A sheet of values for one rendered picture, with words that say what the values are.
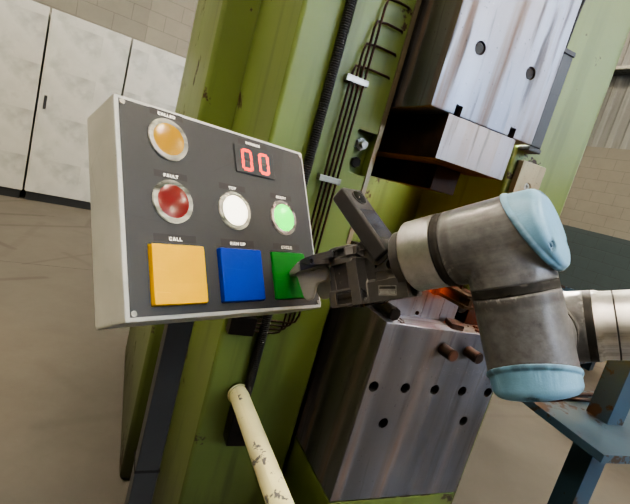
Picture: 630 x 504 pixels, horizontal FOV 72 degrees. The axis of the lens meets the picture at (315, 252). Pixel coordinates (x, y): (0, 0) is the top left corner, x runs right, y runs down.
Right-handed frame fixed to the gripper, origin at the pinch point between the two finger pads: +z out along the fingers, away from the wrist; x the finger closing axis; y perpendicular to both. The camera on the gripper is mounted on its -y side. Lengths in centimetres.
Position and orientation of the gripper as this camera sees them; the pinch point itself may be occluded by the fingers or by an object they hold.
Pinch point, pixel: (296, 268)
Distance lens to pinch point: 68.5
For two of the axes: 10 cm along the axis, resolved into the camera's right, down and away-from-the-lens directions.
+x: 6.5, 0.5, 7.6
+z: -7.5, 2.0, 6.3
